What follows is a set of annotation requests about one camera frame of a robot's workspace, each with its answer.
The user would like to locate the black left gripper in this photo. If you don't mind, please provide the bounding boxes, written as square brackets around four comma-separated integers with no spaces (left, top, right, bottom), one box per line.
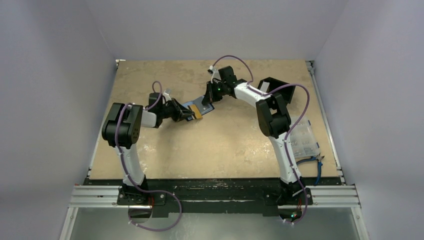
[159,97,194,123]

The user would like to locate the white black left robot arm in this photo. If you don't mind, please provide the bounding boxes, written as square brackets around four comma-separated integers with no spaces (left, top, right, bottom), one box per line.
[101,92,196,205]

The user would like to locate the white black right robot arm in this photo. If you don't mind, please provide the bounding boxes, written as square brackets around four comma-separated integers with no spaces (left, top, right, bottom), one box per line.
[202,65,306,204]

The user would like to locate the black plastic bin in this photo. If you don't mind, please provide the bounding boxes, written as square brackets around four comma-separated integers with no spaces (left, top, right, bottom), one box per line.
[257,76,296,104]

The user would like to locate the clear plastic screw box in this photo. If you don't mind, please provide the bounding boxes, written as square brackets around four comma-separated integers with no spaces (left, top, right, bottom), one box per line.
[289,116,321,159]

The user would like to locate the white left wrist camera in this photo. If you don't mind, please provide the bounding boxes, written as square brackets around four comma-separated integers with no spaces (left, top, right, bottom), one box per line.
[162,88,172,101]

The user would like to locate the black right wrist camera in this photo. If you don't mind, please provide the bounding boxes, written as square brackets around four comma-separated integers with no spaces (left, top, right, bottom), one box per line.
[207,65,237,83]

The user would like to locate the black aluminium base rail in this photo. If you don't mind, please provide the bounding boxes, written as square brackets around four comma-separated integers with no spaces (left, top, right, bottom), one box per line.
[69,178,360,219]

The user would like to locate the blue handled pliers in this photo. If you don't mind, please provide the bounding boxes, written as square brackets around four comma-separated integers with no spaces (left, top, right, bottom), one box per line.
[294,155,326,187]

